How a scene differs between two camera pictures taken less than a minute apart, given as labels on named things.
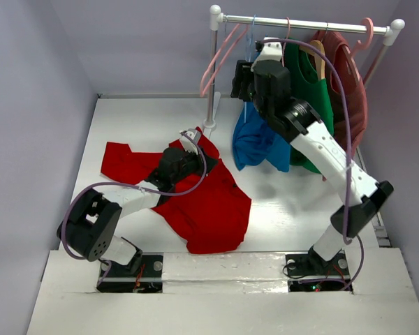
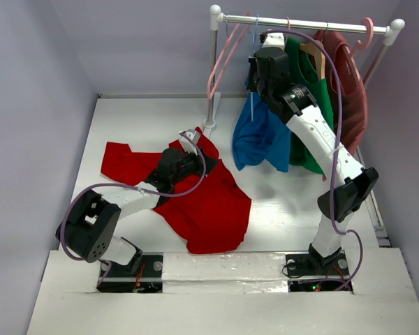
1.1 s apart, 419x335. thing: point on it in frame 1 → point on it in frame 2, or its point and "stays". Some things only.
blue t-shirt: x=254 y=139 stays
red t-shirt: x=209 y=209 stays
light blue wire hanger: x=248 y=57 → x=257 y=17
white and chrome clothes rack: x=390 y=33 stays
